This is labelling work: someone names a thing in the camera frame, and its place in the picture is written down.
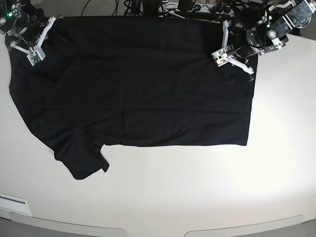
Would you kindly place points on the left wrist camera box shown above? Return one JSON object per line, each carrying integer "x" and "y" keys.
{"x": 220, "y": 57}

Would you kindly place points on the background power strip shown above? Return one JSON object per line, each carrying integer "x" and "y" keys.
{"x": 196, "y": 8}

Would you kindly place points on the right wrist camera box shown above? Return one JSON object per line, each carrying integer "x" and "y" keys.
{"x": 36, "y": 56}

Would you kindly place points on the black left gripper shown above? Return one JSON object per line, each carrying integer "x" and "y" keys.
{"x": 237, "y": 54}

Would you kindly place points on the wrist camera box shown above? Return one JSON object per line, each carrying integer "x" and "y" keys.
{"x": 36, "y": 56}
{"x": 220, "y": 57}

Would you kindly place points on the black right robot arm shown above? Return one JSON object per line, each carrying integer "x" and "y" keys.
{"x": 10, "y": 12}

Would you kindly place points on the black T-shirt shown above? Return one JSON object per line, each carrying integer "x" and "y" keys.
{"x": 132, "y": 81}

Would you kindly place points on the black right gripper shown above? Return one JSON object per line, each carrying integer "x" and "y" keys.
{"x": 33, "y": 27}

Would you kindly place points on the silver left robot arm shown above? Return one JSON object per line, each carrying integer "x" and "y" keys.
{"x": 260, "y": 28}

